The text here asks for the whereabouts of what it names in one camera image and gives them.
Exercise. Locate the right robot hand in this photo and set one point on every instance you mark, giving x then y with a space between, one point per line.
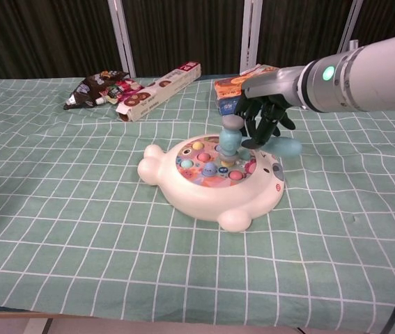
270 83

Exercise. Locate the light blue toy hammer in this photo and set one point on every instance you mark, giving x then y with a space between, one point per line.
230 141

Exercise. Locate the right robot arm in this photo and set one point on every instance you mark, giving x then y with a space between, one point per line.
375 69

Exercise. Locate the white whack-a-mole toy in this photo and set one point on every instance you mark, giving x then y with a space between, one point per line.
197 198

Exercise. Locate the orange and blue biscuit box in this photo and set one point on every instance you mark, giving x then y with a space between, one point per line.
228 90

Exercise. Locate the long beige cookie box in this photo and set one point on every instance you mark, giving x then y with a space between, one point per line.
162 85

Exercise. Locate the red snack packet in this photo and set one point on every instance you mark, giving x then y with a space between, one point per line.
124 87

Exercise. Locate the dark brown snack bag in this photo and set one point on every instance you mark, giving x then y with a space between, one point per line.
85 92

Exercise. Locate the green checked tablecloth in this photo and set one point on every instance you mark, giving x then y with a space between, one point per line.
78 208

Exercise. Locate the white partition post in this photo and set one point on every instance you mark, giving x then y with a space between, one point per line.
352 21
120 35
251 35

